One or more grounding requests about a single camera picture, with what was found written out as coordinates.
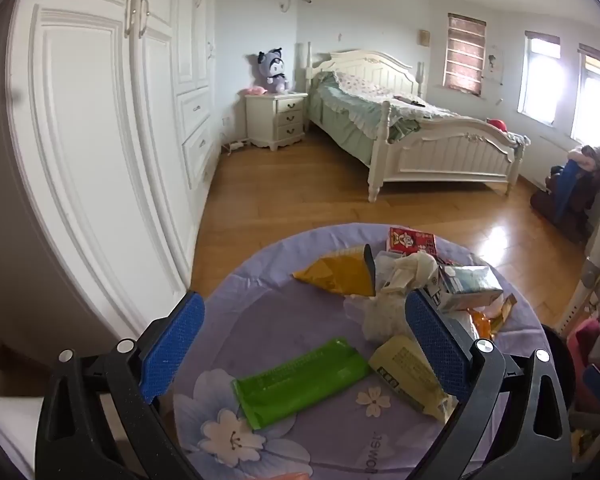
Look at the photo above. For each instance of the orange yellow snack packet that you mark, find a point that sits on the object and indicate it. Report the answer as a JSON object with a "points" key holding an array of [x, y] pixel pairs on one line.
{"points": [[340, 272]]}

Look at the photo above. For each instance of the white wall poster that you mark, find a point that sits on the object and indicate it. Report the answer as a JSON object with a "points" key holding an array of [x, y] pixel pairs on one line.
{"points": [[494, 65]]}

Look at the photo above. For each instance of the purple floral round rug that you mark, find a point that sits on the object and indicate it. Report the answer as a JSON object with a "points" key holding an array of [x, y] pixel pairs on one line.
{"points": [[280, 320]]}

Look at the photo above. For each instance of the cream nightstand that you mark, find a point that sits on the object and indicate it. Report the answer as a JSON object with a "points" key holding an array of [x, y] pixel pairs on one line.
{"points": [[280, 117]]}

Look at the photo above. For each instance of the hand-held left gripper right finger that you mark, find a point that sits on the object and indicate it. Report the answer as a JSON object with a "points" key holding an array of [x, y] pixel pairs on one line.
{"points": [[435, 340]]}

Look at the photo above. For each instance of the grey white carton box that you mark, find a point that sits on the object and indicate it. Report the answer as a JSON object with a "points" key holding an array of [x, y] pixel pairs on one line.
{"points": [[467, 285]]}

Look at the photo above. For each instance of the grey green cloth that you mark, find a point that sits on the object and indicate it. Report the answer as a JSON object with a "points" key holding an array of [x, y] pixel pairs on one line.
{"points": [[516, 139]]}

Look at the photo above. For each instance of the dark chair with clothes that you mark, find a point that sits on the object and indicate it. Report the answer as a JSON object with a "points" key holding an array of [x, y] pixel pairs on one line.
{"points": [[580, 200]]}

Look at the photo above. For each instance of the green ruffled bedspread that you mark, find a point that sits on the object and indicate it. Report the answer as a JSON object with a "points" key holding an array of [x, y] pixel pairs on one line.
{"points": [[350, 115]]}

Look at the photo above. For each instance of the pink grey desk chair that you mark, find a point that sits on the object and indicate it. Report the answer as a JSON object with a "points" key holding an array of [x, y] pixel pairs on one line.
{"points": [[592, 340]]}

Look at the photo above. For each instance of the red item on bed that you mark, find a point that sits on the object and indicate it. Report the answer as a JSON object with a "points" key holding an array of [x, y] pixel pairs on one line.
{"points": [[496, 124]]}

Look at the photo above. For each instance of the white power strip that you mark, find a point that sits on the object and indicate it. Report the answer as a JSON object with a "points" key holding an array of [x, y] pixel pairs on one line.
{"points": [[235, 146]]}

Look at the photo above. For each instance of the green plastic wrapper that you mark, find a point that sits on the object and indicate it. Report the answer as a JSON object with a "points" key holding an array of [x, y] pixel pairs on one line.
{"points": [[300, 382]]}

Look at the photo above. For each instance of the red printed box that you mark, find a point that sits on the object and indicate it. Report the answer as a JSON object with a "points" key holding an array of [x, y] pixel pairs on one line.
{"points": [[405, 240]]}

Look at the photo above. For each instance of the orange snack wrapper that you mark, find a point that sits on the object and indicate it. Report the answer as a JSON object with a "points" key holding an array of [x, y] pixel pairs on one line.
{"points": [[482, 322]]}

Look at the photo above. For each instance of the white panelled wardrobe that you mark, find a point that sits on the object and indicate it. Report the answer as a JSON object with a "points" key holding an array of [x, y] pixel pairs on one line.
{"points": [[80, 135]]}

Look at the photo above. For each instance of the blue cloth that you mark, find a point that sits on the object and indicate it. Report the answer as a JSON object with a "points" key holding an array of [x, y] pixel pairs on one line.
{"points": [[566, 185]]}

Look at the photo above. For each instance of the brown window blind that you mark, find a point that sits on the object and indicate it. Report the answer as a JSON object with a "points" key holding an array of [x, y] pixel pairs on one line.
{"points": [[464, 55]]}

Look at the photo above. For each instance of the crumpled white tissue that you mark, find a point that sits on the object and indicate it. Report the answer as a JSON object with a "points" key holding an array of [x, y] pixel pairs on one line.
{"points": [[417, 265]]}

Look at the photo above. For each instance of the crumpled clear plastic bag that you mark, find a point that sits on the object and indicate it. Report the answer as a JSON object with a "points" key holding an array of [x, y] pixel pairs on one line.
{"points": [[380, 315]]}

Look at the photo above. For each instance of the purple plush toy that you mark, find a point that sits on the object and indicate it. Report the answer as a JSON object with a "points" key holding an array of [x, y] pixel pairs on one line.
{"points": [[272, 72]]}

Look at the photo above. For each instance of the cream wooden bed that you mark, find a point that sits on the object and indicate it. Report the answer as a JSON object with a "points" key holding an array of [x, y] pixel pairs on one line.
{"points": [[445, 155]]}

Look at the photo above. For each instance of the white desk leg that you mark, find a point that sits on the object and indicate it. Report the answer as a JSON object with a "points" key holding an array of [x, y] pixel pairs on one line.
{"points": [[592, 265]]}

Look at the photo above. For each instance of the small beige wall frame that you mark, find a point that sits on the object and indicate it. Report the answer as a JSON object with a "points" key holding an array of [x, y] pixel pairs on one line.
{"points": [[424, 38]]}

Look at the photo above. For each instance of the small pink plush item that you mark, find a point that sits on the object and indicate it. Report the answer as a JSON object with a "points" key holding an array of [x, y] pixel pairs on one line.
{"points": [[255, 91]]}

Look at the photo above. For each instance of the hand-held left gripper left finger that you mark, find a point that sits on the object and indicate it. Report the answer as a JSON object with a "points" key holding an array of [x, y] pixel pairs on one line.
{"points": [[172, 345]]}

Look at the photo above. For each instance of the bright window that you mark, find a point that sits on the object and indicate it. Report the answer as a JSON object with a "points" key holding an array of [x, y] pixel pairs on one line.
{"points": [[597, 105], [540, 80]]}

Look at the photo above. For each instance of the pale yellow packet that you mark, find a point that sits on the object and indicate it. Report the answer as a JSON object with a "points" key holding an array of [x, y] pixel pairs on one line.
{"points": [[405, 365]]}

